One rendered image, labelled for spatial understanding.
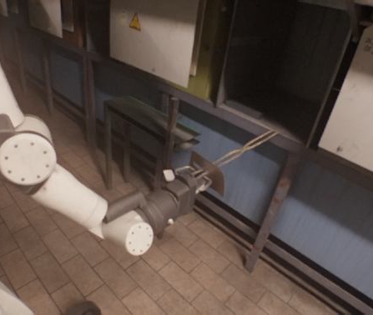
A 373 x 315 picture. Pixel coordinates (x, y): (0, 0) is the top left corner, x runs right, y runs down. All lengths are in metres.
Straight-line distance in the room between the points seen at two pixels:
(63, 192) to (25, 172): 0.08
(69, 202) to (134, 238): 0.14
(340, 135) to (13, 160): 0.88
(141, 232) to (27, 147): 0.26
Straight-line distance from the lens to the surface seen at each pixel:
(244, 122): 1.26
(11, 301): 0.63
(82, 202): 0.51
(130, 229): 0.54
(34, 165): 0.43
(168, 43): 1.31
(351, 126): 0.97
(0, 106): 0.44
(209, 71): 1.33
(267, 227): 1.44
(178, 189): 0.64
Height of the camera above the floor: 1.33
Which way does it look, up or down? 33 degrees down
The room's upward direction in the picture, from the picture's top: 9 degrees clockwise
